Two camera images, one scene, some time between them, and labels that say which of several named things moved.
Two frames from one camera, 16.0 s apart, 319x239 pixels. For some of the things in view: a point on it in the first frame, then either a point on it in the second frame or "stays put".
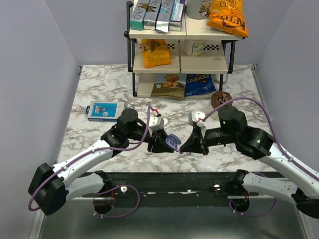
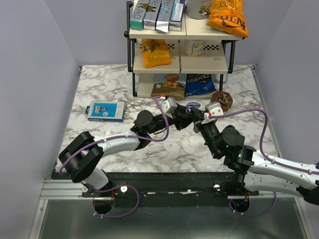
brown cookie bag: (170, 85) stays put
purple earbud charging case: (173, 141) → (195, 104)
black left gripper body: (151, 143) → (177, 120)
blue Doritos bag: (198, 83) stays put
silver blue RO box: (164, 16) stays put
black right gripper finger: (193, 144) → (197, 112)
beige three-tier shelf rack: (189, 63) stays put
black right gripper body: (204, 149) → (209, 130)
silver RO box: (149, 20) stays put
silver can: (217, 77) stays put
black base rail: (169, 185) stays put
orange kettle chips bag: (229, 16) stays put
